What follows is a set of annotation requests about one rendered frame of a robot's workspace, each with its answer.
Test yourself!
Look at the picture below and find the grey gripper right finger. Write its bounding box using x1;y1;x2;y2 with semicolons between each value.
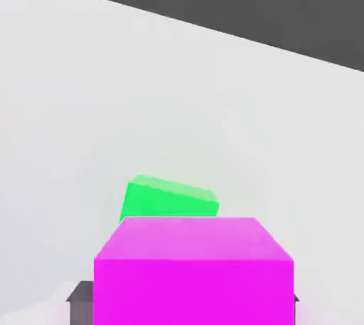
293;293;342;325

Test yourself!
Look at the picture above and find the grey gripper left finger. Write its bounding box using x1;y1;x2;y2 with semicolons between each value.
0;280;95;325

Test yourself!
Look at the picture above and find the small magenta cube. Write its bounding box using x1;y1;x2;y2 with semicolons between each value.
93;216;295;325

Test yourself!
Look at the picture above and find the small green cube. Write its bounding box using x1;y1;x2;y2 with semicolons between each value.
119;174;220;225

